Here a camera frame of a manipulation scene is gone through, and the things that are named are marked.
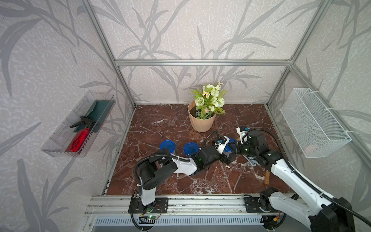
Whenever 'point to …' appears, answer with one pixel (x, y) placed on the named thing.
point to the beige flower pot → (198, 123)
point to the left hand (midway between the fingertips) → (230, 147)
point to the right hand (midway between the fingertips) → (228, 143)
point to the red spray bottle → (79, 138)
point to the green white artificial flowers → (209, 101)
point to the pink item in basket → (310, 149)
